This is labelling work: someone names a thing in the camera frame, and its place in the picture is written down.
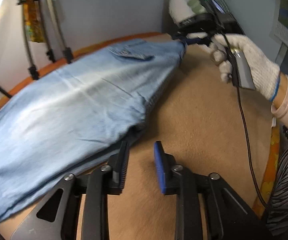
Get colourful cloth on tripod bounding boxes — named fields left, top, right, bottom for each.
left=23, top=0, right=65, bottom=43

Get tall grey folded tripod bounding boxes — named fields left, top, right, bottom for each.
left=17, top=0, right=73, bottom=80

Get orange floral bed sheet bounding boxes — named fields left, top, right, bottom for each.
left=0, top=31, right=281, bottom=218

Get right white knit gloved hand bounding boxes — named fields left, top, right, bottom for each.
left=200, top=34, right=280, bottom=102

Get light blue denim pants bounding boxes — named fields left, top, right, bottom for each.
left=0, top=39, right=186, bottom=222

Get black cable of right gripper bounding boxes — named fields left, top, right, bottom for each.
left=207, top=0, right=271, bottom=209

